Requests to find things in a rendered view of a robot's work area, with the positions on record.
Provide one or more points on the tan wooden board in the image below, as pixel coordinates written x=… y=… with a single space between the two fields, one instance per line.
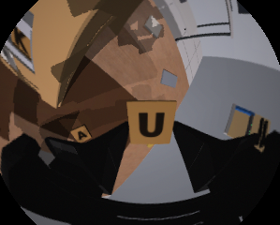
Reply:
x=61 y=32

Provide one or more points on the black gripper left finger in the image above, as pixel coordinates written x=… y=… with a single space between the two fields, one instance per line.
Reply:
x=100 y=157

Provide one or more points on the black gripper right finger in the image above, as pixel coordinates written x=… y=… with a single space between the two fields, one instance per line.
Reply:
x=204 y=155

